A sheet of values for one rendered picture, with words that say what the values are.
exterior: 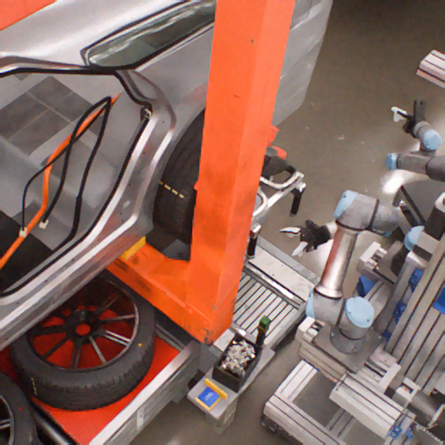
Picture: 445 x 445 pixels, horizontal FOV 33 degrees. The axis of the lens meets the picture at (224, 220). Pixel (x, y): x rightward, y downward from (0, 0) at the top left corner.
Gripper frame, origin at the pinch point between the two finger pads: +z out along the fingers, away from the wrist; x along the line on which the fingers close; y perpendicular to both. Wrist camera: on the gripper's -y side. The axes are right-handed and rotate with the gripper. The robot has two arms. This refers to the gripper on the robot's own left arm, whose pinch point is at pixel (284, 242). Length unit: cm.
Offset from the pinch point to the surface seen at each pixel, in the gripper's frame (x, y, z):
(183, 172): 32, -27, 33
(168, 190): 32, -19, 42
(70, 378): -17, 23, 105
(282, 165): 30.5, -15.2, -11.6
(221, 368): -31, 31, 43
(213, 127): -20, -94, 28
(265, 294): 34, 82, 1
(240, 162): -29, -84, 23
